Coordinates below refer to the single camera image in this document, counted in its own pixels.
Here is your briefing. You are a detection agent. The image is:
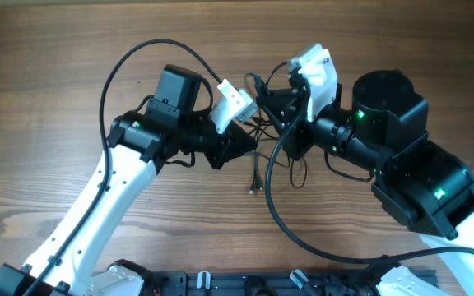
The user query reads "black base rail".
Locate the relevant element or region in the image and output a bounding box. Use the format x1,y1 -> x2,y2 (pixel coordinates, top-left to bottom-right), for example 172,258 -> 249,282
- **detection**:
78,269 -> 439,296

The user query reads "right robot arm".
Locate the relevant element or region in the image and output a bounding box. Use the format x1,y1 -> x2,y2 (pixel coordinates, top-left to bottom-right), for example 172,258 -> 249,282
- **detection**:
254,70 -> 474,295

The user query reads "black USB cable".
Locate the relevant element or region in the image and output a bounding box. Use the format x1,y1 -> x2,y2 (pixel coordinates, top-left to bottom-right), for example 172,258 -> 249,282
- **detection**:
243,72 -> 309,195

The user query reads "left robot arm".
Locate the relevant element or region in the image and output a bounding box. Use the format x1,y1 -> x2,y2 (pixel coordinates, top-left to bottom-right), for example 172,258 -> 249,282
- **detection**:
0,65 -> 257,295

